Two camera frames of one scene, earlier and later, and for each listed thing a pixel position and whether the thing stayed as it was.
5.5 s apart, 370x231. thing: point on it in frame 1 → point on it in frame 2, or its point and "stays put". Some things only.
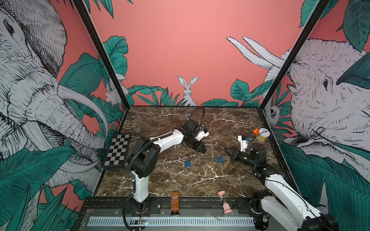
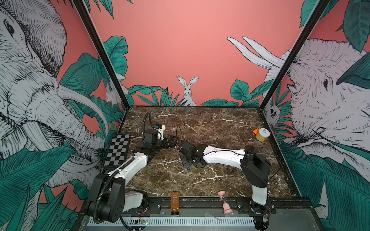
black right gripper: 237,154 → 185,163
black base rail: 118,206 stays put
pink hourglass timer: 227,210 stays put
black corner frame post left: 82,10 stays put
